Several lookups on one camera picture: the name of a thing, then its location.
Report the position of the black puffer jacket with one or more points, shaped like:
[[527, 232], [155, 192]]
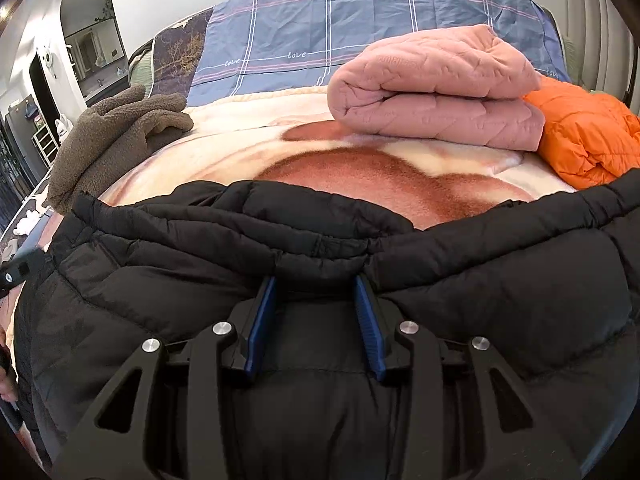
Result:
[[175, 270]]

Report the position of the pink quilted jacket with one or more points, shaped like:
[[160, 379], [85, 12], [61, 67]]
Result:
[[435, 85]]

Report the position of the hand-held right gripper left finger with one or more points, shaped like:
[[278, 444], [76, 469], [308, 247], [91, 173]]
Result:
[[262, 330]]

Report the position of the bear printed blanket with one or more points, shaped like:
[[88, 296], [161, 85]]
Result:
[[350, 175]]

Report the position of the hanging green plant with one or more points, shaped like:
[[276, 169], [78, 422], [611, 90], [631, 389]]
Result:
[[107, 7]]

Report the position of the grey pleated curtain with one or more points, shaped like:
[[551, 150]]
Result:
[[600, 25]]

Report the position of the wall mirror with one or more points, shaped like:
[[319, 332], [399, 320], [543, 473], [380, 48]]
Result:
[[92, 52]]

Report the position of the dark floral printed quilt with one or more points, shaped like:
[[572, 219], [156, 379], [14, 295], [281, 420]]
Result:
[[180, 45]]

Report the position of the brown fleece garment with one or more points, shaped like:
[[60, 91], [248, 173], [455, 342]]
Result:
[[110, 130]]

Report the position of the person's left hand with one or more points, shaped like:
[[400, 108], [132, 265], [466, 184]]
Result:
[[5, 384]]

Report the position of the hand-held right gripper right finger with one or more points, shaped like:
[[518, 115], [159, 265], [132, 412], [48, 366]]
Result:
[[370, 330]]

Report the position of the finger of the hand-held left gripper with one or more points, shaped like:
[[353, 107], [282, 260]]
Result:
[[22, 267]]

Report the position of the blue plaid bed sheet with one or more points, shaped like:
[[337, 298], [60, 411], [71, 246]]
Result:
[[325, 35]]

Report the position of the dark vanity cabinet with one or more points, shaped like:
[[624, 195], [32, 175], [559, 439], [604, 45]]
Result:
[[107, 85]]

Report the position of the white ladder shelf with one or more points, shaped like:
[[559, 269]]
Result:
[[45, 145]]

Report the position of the orange puffer jacket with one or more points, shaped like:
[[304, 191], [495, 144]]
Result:
[[585, 135]]

